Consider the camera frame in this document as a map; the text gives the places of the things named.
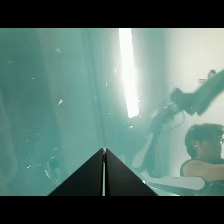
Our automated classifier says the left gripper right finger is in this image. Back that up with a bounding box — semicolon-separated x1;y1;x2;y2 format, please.
104;148;160;197

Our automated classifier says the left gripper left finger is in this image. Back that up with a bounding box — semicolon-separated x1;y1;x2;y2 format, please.
48;147;105;197

